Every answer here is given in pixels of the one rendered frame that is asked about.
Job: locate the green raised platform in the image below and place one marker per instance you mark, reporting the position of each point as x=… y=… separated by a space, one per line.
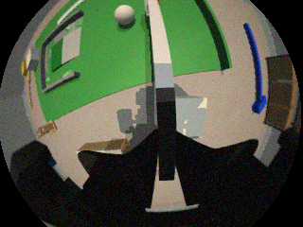
x=66 y=47

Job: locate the beige flat bar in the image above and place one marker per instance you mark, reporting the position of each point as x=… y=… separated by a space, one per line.
x=69 y=11

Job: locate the white golf ball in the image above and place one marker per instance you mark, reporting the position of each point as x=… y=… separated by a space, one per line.
x=124 y=14

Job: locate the green flat mat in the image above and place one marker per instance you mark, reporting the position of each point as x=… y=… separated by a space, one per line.
x=114 y=57

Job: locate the blue putter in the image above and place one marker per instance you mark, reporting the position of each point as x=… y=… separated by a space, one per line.
x=261 y=100

